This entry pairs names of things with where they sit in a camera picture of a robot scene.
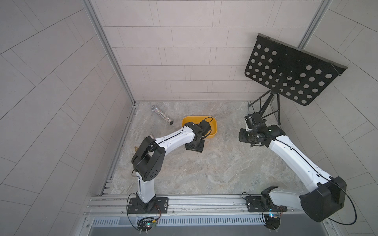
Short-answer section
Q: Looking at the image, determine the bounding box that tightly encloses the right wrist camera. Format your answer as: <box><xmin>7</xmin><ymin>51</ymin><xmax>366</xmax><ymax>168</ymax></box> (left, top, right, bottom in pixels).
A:
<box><xmin>244</xmin><ymin>113</ymin><xmax>266</xmax><ymax>132</ymax></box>

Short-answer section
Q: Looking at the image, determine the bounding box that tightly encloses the aluminium mounting rail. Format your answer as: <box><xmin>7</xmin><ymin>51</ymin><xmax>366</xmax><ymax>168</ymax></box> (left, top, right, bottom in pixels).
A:
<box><xmin>83</xmin><ymin>194</ymin><xmax>308</xmax><ymax>219</ymax></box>

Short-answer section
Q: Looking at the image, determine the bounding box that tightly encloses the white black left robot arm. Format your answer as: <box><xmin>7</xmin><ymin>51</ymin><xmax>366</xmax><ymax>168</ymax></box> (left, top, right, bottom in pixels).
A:
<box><xmin>132</xmin><ymin>120</ymin><xmax>212</xmax><ymax>204</ymax></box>

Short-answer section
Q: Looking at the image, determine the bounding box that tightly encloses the right circuit board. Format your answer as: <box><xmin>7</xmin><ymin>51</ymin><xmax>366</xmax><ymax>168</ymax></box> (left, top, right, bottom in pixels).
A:
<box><xmin>263</xmin><ymin>214</ymin><xmax>281</xmax><ymax>231</ymax></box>

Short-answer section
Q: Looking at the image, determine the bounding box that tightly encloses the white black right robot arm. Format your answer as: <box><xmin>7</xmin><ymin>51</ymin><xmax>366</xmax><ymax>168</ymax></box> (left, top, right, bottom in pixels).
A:
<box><xmin>239</xmin><ymin>116</ymin><xmax>347</xmax><ymax>222</ymax></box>

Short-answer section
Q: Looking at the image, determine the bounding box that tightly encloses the glittery silver tube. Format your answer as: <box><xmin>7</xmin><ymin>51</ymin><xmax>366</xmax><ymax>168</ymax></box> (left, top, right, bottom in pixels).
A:
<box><xmin>152</xmin><ymin>105</ymin><xmax>174</xmax><ymax>125</ymax></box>

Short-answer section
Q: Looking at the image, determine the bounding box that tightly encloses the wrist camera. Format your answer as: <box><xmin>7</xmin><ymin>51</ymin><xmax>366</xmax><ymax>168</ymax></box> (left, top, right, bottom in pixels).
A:
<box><xmin>198</xmin><ymin>120</ymin><xmax>212</xmax><ymax>139</ymax></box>
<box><xmin>244</xmin><ymin>113</ymin><xmax>266</xmax><ymax>132</ymax></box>

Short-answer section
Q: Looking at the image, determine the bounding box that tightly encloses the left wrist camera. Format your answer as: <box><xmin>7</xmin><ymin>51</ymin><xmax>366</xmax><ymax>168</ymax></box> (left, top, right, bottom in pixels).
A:
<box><xmin>198</xmin><ymin>120</ymin><xmax>212</xmax><ymax>139</ymax></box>

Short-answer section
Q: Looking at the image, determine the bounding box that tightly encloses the yellow plastic storage box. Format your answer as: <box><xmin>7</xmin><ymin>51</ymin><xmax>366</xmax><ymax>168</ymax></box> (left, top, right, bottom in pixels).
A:
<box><xmin>182</xmin><ymin>116</ymin><xmax>218</xmax><ymax>139</ymax></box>

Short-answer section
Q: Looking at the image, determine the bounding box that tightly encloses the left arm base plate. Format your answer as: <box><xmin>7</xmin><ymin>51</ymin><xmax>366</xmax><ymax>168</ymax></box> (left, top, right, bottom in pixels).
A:
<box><xmin>127</xmin><ymin>196</ymin><xmax>169</xmax><ymax>214</ymax></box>

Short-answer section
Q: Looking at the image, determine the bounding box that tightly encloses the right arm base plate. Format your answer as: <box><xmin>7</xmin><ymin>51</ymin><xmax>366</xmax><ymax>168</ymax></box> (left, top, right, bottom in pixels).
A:
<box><xmin>244</xmin><ymin>196</ymin><xmax>287</xmax><ymax>213</ymax></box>

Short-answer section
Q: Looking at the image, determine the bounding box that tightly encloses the black music stand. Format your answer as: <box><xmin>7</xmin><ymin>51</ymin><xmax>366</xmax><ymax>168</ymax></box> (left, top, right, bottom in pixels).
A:
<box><xmin>244</xmin><ymin>33</ymin><xmax>348</xmax><ymax>124</ymax></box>

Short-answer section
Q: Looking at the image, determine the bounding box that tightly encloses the circuit board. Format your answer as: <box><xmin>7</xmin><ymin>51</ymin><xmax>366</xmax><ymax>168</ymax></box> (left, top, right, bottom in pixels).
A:
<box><xmin>263</xmin><ymin>214</ymin><xmax>281</xmax><ymax>231</ymax></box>
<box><xmin>137</xmin><ymin>217</ymin><xmax>158</xmax><ymax>233</ymax></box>

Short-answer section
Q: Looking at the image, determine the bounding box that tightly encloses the left circuit board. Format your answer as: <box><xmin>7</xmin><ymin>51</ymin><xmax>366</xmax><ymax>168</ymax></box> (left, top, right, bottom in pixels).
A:
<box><xmin>137</xmin><ymin>217</ymin><xmax>158</xmax><ymax>233</ymax></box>

